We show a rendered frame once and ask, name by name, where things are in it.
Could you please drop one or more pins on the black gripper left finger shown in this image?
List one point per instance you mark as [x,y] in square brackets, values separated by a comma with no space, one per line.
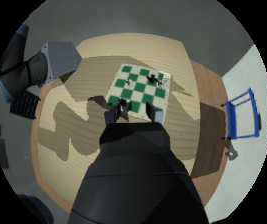
[112,115]

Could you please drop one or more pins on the white chess pawn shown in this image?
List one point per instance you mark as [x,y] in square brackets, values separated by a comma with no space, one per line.
[130,84]

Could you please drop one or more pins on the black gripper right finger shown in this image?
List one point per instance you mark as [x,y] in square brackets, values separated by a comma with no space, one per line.
[153,113]

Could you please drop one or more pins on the green and white chessboard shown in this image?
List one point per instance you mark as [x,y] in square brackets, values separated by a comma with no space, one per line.
[141,91]

